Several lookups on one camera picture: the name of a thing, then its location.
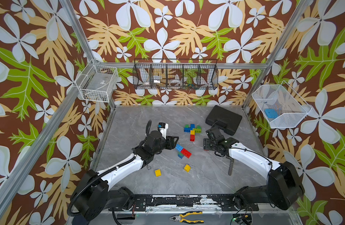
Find light blue long brick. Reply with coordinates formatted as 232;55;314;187
175;144;183;152

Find yellow handled pliers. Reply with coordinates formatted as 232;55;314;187
169;210;204;224

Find black wire basket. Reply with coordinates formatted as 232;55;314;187
132;58;218;90

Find red long brick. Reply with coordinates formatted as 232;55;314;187
181;148;192;158

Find white wire basket left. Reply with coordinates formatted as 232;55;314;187
76;60;119;103

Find grey metal file tool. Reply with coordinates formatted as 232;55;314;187
227;157;234;176

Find white wire basket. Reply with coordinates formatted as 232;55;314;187
252;82;312;129
76;60;119;103

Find small electronics board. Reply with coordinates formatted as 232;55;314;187
230;214;252;225

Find black plastic tool case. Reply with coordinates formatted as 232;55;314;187
205;106;242;136

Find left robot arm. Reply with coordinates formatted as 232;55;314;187
67;121;179;221

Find white wire basket right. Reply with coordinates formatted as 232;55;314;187
252;82;312;129

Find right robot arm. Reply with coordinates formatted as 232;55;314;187
203;127;305;210

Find dark blue long brick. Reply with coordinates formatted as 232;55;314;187
184;124;195;133

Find blue object in basket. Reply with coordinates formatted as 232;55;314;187
264;109;279;119

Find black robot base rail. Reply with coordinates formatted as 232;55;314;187
116;193;260;212

